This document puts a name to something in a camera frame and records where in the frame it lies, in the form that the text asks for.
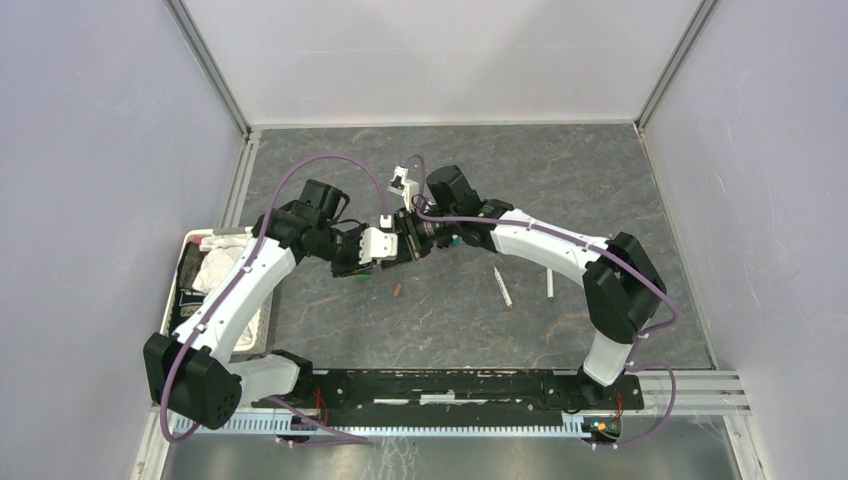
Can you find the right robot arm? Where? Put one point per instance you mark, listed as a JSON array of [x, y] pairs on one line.
[[623, 289]]

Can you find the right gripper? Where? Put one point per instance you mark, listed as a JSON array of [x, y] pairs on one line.
[[410, 244]]

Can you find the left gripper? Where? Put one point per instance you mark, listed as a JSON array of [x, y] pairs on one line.
[[352, 266]]

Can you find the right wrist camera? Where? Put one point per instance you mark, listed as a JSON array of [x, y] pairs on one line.
[[400, 183]]

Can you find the brown capped white marker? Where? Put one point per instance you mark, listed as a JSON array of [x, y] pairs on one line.
[[503, 288]]

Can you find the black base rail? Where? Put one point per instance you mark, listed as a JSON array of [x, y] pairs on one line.
[[458, 397]]

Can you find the white cloth in basket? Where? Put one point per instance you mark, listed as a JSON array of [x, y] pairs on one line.
[[220, 254]]

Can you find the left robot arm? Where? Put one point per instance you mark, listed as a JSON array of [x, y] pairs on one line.
[[191, 371]]

